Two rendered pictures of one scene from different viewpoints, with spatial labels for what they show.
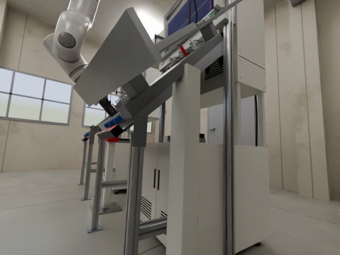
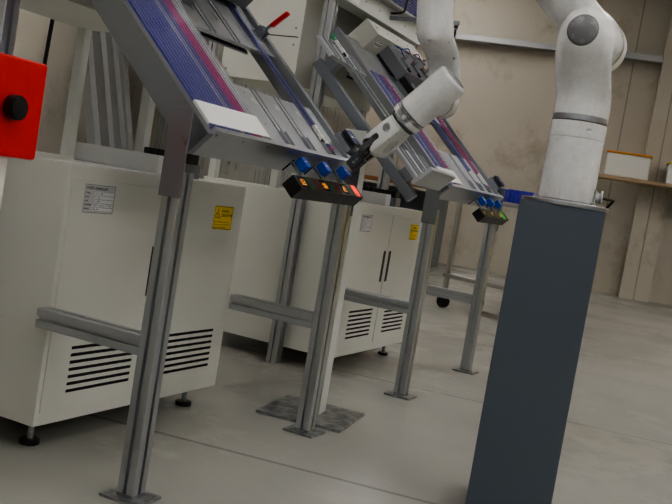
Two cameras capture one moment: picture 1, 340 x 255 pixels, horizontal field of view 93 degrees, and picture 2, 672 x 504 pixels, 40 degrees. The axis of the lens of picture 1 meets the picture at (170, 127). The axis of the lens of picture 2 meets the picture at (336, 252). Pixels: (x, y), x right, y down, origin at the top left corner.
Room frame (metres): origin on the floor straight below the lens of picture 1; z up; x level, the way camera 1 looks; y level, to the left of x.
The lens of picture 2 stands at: (1.90, 2.12, 0.66)
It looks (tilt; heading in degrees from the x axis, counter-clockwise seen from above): 4 degrees down; 237
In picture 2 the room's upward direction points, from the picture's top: 9 degrees clockwise
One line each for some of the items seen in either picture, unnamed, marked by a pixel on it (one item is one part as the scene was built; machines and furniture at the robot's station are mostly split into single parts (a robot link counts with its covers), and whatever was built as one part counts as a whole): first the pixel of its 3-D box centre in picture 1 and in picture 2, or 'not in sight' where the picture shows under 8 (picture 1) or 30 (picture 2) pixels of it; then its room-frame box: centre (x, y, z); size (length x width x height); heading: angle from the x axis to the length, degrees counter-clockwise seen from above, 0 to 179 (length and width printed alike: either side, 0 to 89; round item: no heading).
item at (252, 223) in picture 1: (196, 187); (51, 278); (1.21, -0.21, 0.31); 0.70 x 0.65 x 0.62; 32
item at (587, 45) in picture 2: not in sight; (586, 66); (0.41, 0.71, 1.00); 0.19 x 0.12 x 0.24; 30
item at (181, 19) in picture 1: (192, 22); not in sight; (1.10, -0.13, 1.52); 0.51 x 0.13 x 0.27; 32
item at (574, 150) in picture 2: not in sight; (571, 165); (0.38, 0.69, 0.79); 0.19 x 0.19 x 0.18
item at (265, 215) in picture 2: not in sight; (364, 195); (-0.13, -0.82, 0.65); 1.01 x 0.73 x 1.29; 122
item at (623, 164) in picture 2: not in sight; (627, 166); (-5.72, -4.26, 1.37); 0.46 x 0.39 x 0.26; 131
